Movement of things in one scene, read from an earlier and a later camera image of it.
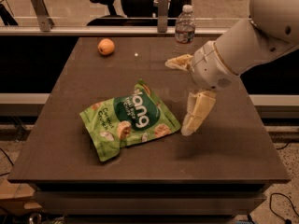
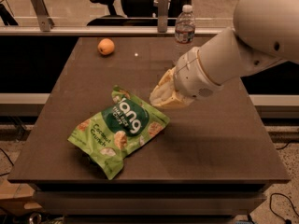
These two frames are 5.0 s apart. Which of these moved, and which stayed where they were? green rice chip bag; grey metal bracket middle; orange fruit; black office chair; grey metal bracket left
Moved: green rice chip bag
Stayed: orange fruit; grey metal bracket middle; black office chair; grey metal bracket left
